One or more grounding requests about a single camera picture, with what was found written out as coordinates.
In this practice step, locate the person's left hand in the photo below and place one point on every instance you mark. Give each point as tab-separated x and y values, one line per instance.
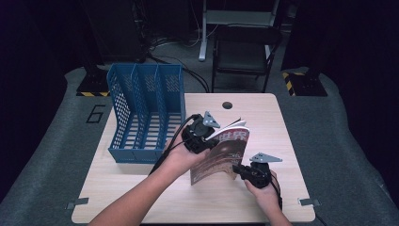
182	158

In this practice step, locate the dark cabinet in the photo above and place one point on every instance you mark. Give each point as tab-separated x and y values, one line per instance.
116	31

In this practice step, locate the person's right hand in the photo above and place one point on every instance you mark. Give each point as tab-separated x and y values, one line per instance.
265	196

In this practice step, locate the white metal desk frame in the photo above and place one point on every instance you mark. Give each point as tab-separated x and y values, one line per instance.
204	37

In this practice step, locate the red cover magazine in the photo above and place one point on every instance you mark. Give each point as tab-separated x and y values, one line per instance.
224	153

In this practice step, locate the black folding chair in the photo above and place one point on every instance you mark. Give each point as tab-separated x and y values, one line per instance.
244	53

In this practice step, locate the black stand base striped tape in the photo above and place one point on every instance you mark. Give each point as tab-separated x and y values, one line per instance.
94	84
306	84

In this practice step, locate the grey table bracket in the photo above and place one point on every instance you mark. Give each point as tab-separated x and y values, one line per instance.
76	202
309	202

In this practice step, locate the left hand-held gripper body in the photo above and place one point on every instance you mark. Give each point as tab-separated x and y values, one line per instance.
196	135

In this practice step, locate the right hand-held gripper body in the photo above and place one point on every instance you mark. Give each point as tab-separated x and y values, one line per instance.
258	175

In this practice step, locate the blue plastic file rack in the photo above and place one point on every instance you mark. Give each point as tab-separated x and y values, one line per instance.
147	119

